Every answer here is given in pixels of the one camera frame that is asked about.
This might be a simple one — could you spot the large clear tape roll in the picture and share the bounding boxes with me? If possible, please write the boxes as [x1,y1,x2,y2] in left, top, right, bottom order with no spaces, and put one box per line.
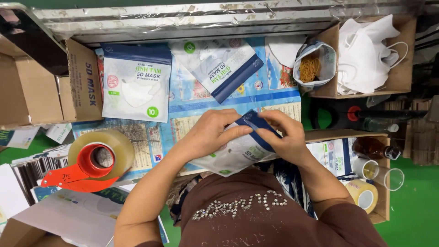
[67,129,136,181]

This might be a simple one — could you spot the beige packing tape roll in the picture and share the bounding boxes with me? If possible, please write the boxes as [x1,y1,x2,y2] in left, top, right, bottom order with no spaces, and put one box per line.
[344,179,379,215]

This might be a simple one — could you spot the small white tape roll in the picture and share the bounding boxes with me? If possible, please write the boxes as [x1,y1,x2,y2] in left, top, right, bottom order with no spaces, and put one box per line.
[352,157,378,180]

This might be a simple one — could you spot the clear drinking glass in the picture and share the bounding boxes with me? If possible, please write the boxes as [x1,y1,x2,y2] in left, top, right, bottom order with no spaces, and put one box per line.
[363,161,405,192]

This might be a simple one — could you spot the blue white mask pouch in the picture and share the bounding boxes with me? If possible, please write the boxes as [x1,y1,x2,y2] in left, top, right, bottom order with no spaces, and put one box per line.
[190,109,284,177]
[169,38,265,104]
[102,43,172,124]

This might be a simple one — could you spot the stack of corrugated cardboard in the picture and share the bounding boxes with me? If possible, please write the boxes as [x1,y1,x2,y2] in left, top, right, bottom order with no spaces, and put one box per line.
[383,98,439,166]

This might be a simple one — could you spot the plain brown cardboard box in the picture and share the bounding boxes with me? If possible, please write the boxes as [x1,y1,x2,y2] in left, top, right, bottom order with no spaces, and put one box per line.
[0,217,78,247]

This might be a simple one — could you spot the person's left hand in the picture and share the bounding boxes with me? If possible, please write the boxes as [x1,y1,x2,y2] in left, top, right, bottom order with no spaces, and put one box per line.
[178,109,254,164]

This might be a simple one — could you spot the stack of dark card sheets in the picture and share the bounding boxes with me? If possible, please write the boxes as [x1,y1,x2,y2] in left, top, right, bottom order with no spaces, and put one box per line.
[10,143,73,207]

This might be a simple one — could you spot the open pouch holding rubber bands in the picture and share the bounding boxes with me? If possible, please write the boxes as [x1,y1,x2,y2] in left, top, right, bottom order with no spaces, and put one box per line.
[292,40,337,89]

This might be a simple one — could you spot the pile of white face masks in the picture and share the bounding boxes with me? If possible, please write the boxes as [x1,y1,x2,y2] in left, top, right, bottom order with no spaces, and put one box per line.
[337,14,409,96]

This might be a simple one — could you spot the stack of mask pouches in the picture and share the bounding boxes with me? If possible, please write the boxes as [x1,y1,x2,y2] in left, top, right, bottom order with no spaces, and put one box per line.
[306,137,359,182]

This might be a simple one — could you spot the brown glass bottle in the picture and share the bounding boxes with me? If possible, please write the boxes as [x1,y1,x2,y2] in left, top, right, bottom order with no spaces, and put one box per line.
[352,136,402,161]

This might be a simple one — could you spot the black panel with metal edge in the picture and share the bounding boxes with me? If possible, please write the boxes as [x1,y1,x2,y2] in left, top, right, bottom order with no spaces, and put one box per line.
[0,3,69,76]

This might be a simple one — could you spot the orange tape dispenser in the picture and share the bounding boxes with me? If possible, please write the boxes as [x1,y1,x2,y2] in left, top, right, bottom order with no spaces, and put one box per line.
[41,143,121,193]

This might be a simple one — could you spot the cardboard box with supplies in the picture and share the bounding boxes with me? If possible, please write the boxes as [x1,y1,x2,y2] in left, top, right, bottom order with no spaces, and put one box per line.
[303,129,391,225]

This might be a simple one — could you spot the white face mask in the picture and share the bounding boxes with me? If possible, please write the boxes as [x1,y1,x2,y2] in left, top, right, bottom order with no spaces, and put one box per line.
[267,36,308,69]

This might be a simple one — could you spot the black device with red knob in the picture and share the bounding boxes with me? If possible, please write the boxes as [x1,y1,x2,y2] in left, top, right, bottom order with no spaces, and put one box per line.
[310,97,429,132]

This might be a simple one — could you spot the loose printed pouches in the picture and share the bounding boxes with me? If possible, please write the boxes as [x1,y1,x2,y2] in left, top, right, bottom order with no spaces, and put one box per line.
[0,123,73,150]

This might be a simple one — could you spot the person's right hand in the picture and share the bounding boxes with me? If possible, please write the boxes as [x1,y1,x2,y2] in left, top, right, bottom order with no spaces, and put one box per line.
[255,110,311,166]

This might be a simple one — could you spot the blue printed paper mat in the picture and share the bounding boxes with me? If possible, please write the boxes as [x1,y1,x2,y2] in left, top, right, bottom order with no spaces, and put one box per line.
[71,36,303,182]

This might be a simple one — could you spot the clear plastic bottle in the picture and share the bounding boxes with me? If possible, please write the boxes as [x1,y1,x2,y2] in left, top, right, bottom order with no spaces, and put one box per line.
[361,117,400,134]

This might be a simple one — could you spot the brown printed cardboard carton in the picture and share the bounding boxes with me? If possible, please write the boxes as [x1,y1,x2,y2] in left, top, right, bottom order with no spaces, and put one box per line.
[0,38,104,130]

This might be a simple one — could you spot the cardboard box of masks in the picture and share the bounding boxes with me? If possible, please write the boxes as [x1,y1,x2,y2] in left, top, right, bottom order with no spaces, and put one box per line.
[308,15,418,99]

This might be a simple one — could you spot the metal sealing machine rail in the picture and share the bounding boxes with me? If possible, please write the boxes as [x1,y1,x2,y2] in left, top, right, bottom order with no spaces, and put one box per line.
[32,0,427,44]

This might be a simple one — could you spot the bunch of yellow rubber bands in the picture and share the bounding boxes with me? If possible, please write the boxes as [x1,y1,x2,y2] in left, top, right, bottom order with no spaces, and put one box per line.
[299,56,321,83]

